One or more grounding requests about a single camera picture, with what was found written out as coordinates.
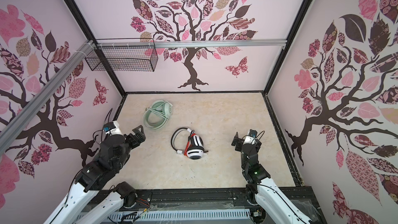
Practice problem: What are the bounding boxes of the mint green headphones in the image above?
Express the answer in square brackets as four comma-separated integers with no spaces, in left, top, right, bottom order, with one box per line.
[142,99,173,130]

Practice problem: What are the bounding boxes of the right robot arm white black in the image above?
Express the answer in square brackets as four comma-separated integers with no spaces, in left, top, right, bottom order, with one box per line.
[139,130,313,224]

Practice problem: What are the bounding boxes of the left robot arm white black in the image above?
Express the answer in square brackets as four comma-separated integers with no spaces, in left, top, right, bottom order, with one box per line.
[45,121,146,224]

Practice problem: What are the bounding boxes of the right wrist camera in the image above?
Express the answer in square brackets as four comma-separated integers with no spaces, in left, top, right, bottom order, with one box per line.
[243,129,261,146]

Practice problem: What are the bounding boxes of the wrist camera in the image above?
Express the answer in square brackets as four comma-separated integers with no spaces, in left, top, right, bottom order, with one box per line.
[243,129,261,146]
[103,121,123,136]

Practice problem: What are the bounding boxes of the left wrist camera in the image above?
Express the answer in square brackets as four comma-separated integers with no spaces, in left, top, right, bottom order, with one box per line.
[103,121,123,136]

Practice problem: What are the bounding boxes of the white slotted cable duct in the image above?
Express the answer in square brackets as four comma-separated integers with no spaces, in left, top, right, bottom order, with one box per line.
[103,209,252,224]

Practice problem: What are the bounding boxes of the black wire mesh basket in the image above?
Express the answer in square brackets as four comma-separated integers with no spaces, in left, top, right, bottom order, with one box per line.
[85,37,158,72]

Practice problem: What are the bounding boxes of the rear aluminium rail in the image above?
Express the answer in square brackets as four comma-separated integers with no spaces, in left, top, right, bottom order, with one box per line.
[96,39,287,48]

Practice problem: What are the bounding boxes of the aluminium rail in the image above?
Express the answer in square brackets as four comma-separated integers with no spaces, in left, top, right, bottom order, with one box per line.
[96,39,287,48]
[1,40,95,154]

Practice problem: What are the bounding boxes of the left aluminium rail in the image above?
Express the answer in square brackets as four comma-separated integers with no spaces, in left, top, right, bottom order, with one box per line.
[1,40,95,154]

